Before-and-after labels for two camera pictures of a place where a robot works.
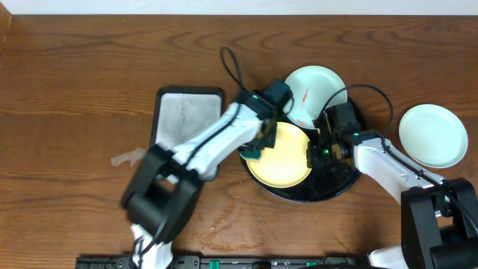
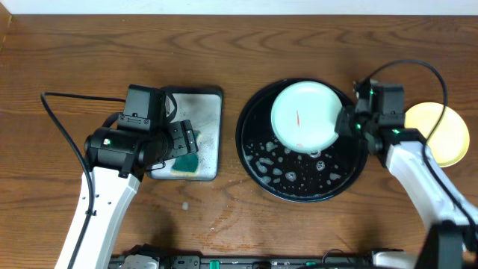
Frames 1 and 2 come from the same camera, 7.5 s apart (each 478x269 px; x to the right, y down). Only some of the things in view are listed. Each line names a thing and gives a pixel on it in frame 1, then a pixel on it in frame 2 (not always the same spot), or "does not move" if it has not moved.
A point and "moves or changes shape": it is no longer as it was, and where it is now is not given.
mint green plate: (311, 87) moves or changes shape
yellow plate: (285, 164) → (449, 142)
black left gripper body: (262, 138) → (183, 138)
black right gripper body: (321, 156) → (353, 122)
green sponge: (251, 154) moves or changes shape
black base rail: (231, 262) does not move
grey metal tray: (179, 113) does not move
